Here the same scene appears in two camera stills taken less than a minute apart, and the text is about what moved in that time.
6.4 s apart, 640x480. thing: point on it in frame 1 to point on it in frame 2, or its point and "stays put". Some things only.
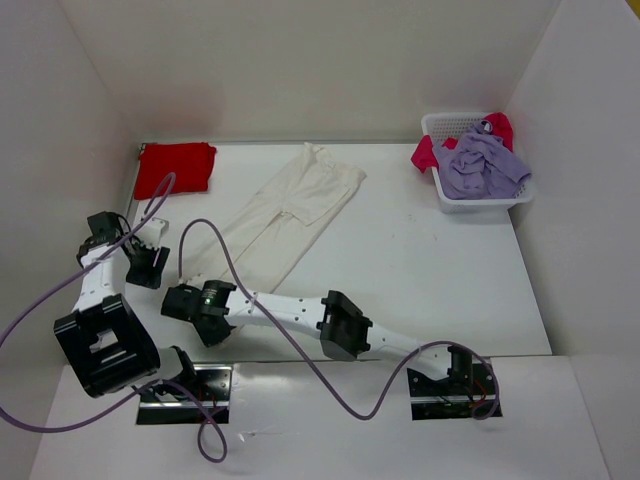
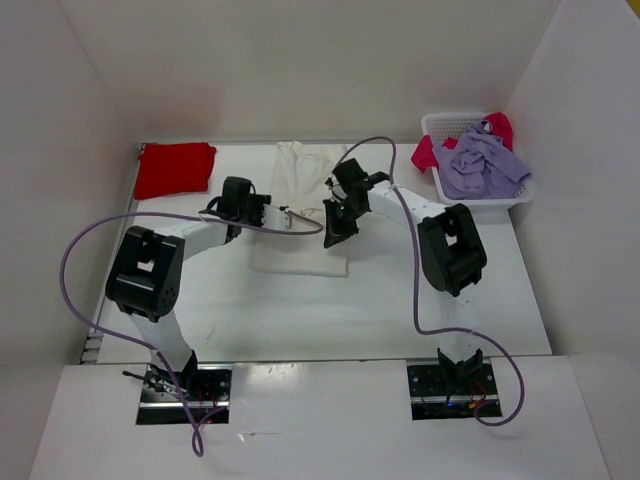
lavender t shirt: [478, 167] stays put
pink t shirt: [424, 156] stays put
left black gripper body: [145, 256] to [252, 213]
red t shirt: [191, 163] stays put
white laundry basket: [444, 126] stays put
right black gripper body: [212, 339] to [343, 216]
